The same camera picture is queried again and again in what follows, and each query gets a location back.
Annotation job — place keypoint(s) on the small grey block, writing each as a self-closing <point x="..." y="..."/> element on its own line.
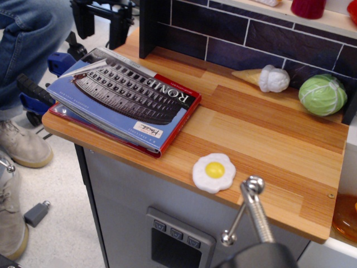
<point x="37" y="213"/>

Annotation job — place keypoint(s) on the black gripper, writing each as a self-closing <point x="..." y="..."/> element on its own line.
<point x="118" y="12"/>

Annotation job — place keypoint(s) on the grey cabinet control panel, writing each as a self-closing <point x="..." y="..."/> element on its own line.
<point x="173" y="243"/>

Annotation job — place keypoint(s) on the blue bar clamp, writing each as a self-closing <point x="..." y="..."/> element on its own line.
<point x="36" y="99"/>

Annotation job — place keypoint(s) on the beige shoe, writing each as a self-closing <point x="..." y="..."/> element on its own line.
<point x="14" y="230"/>
<point x="25" y="147"/>

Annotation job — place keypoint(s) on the metal clamp screw handle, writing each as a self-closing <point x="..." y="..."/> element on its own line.
<point x="250" y="188"/>

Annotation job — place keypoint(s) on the toy ice cream cone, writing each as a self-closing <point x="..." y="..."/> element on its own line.
<point x="269" y="78"/>

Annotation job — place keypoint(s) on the beige shoe lower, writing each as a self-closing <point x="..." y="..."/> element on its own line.
<point x="14" y="230"/>

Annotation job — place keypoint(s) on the orange glass bowl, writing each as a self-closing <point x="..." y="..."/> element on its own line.
<point x="344" y="219"/>

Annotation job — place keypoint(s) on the red cup on shelf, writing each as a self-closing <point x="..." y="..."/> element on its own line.
<point x="309" y="9"/>

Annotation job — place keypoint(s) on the person leg in jeans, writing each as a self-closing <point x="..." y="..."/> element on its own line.
<point x="32" y="31"/>

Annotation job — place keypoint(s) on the black caster wheel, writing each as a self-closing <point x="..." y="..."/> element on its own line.
<point x="76" y="50"/>

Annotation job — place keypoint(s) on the toy fried egg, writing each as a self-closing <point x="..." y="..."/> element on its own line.
<point x="213" y="173"/>

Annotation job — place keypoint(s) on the beige shoe upper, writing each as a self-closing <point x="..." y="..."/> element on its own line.
<point x="25" y="147"/>

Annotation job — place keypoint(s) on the toy green cabbage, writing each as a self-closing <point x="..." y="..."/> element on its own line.
<point x="322" y="95"/>

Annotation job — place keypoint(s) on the black upright post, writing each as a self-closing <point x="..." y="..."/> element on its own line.
<point x="153" y="13"/>

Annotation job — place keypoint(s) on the Rome guide book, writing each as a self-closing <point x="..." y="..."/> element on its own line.
<point x="142" y="108"/>

